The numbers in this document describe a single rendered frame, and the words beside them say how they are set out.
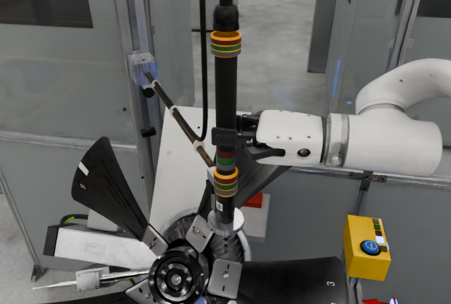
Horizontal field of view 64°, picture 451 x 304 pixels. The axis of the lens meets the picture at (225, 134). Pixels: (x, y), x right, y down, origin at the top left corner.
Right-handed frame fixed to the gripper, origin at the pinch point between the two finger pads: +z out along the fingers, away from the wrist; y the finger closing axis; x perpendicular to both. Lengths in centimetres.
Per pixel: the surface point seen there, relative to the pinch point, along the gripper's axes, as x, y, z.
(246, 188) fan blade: -20.0, 9.7, -2.7
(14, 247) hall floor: -157, 85, 155
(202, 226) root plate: -29.9, 6.4, 6.5
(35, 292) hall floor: -156, 57, 121
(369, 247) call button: -48, 24, -36
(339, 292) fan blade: -38.7, 1.5, -24.3
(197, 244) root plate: -31.6, 2.6, 6.7
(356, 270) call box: -54, 21, -33
